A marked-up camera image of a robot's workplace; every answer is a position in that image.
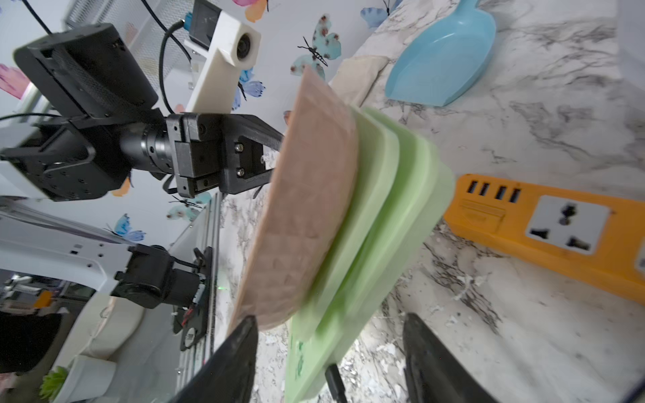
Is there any green electronic scale pink tray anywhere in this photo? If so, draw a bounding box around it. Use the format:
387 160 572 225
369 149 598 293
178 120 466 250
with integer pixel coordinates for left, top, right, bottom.
231 70 455 402

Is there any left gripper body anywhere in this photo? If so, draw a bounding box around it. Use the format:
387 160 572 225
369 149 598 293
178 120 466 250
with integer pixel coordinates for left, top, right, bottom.
166 114 236 198

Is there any blue plastic dustpan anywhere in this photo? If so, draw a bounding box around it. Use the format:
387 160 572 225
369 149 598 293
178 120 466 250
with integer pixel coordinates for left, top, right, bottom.
385 0 497 107

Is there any orange power strip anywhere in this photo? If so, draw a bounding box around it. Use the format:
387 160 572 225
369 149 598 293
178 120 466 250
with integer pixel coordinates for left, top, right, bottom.
443 174 644 304

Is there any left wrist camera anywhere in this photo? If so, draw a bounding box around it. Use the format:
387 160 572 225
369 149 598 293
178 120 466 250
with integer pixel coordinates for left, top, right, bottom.
185 1 261 114

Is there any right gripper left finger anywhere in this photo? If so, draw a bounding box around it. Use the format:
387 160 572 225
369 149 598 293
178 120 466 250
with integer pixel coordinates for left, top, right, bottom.
171 316 259 403

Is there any beige cloth glove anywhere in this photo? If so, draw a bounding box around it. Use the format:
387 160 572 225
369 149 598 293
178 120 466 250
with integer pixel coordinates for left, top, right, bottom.
331 55 390 107

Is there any small succulent white pot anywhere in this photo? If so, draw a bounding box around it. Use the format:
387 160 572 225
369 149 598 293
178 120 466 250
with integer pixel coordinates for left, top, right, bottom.
39 355 117 402

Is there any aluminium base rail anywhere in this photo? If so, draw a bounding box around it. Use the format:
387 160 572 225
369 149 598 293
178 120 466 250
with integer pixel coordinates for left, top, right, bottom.
176 193 223 391

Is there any white tub outside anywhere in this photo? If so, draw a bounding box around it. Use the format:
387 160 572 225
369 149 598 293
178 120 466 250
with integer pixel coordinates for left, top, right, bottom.
53 293 145 368

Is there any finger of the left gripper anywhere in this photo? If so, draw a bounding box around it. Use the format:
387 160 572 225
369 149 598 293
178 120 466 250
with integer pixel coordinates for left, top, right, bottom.
221 114 284 151
221 168 273 195

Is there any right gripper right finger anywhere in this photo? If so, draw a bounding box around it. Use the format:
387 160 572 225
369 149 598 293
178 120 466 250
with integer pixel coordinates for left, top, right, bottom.
403 312 496 403

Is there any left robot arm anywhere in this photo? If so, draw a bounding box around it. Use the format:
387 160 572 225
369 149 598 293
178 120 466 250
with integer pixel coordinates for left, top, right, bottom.
1 24 283 339

